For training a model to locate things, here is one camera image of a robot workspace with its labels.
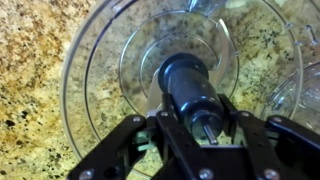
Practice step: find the dark blue processor blade assembly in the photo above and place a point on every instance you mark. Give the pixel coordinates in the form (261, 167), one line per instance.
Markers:
(195, 70)

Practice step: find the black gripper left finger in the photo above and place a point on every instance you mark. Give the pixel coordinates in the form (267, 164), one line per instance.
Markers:
(116, 155)

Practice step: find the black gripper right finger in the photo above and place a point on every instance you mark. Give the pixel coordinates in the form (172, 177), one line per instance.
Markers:
(276, 148)

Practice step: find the clear plastic food processor bowl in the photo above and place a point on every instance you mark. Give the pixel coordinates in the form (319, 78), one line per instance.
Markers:
(109, 68)

